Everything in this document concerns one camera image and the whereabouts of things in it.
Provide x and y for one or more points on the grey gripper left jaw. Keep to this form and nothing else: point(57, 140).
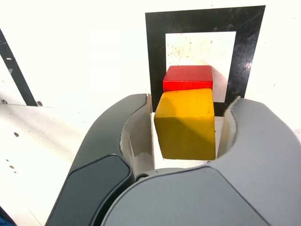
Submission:
point(101, 153)

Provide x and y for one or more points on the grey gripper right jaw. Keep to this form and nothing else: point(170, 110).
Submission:
point(247, 183)

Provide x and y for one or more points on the yellow cube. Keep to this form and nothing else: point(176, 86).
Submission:
point(185, 127)

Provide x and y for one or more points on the red cube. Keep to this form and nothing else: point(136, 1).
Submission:
point(188, 77)

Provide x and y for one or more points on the black tape square outline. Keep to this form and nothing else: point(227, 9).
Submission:
point(156, 47)

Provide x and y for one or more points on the black tape strip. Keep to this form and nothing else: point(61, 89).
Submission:
point(16, 73)

